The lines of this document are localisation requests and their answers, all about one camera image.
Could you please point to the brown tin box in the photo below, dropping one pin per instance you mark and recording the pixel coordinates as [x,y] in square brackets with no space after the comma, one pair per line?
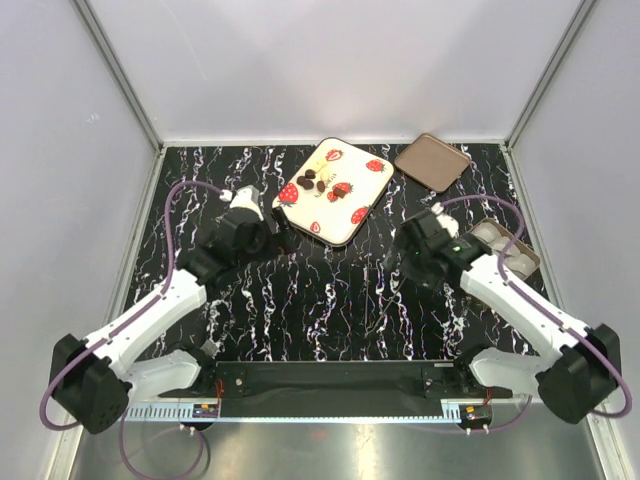
[519,258]

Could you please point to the white cable duct left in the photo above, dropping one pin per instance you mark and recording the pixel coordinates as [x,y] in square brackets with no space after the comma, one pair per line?
[172,411]

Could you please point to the brown tin lid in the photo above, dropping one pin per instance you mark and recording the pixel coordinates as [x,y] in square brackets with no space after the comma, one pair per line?
[432,163]

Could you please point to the black metal tongs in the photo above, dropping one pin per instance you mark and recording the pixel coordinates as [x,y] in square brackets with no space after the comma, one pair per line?
[371,330]

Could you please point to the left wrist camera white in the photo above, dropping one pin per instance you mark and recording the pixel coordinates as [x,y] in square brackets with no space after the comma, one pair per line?
[246,197]

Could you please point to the strawberry pattern white tray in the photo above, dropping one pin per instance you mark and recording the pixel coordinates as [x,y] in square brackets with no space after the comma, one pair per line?
[325,216]

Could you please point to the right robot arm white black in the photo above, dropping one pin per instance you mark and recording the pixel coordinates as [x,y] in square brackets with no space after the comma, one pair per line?
[574,368]

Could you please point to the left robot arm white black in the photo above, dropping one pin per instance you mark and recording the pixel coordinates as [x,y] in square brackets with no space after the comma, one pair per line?
[96,378]

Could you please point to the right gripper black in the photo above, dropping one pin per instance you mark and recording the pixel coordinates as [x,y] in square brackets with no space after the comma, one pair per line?
[425,280]

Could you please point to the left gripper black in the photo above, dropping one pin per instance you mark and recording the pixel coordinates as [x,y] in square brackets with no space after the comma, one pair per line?
[281,220]

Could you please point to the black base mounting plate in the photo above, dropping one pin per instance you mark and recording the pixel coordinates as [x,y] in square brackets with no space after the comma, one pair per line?
[424,378]

